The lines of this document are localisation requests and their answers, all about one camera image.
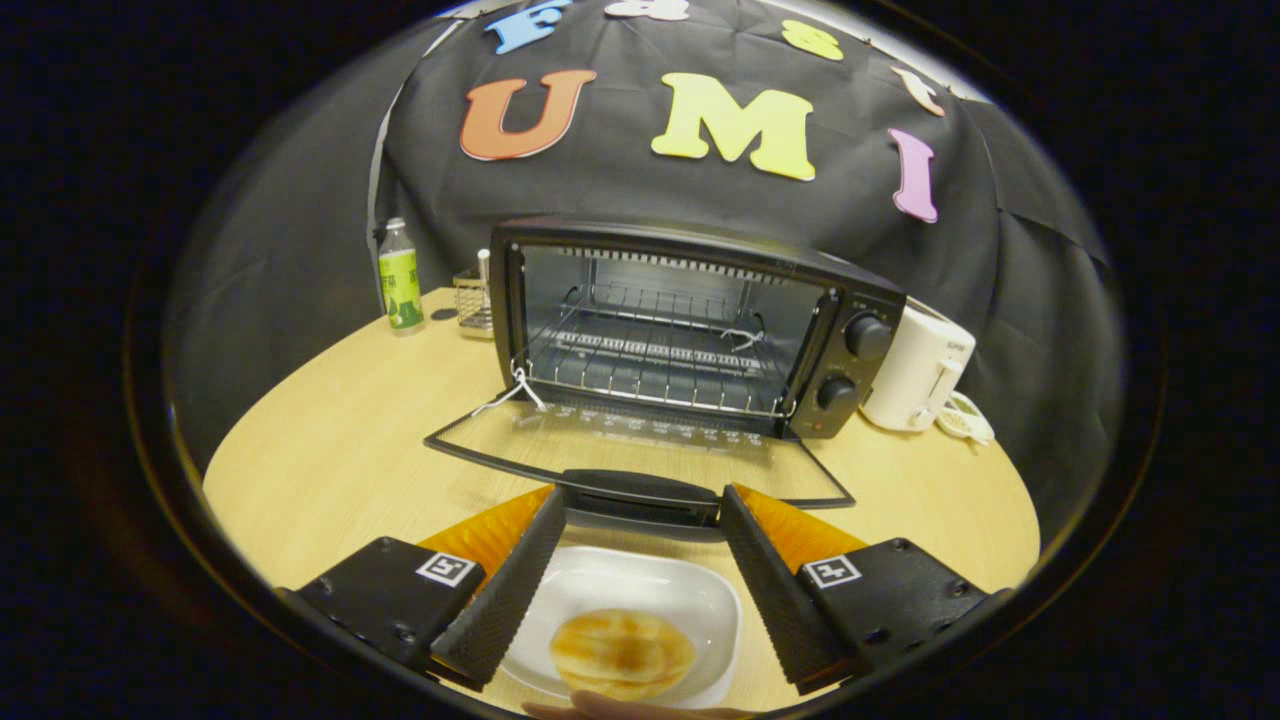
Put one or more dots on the black toaster oven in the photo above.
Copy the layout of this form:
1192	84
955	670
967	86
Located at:
850	385

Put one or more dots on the round bread bun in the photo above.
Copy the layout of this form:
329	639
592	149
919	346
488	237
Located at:
622	652

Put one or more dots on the green label drink bottle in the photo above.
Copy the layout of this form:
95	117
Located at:
401	290

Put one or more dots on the white pop-up toaster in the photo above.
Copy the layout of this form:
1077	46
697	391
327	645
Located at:
915	370

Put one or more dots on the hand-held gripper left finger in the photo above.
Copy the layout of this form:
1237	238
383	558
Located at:
505	595

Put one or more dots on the white rectangular plate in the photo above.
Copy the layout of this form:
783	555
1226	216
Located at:
620	580

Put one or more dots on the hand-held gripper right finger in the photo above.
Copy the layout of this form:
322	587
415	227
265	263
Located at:
770	590

